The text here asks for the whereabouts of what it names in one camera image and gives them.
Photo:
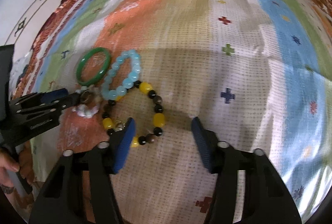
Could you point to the person's left hand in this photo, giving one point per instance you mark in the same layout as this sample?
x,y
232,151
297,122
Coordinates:
x,y
24,166

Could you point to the striped colourful bed blanket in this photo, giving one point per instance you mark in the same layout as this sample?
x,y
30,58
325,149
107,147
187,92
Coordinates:
x,y
256,72

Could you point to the crumpled grey cloth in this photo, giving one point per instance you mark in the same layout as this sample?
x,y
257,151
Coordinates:
x,y
18,71

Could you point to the gold wire cage pendant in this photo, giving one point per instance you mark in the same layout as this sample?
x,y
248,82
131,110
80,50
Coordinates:
x,y
119,125

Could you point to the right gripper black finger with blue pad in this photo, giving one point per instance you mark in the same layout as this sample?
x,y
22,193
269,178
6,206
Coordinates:
x,y
60,200
266,197

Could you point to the green jade bangle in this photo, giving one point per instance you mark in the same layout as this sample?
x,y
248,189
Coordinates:
x,y
92,66

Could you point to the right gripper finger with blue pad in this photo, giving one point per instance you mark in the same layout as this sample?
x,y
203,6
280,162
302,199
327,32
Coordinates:
x,y
36,99

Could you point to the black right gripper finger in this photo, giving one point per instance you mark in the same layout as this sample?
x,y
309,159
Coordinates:
x,y
68,101

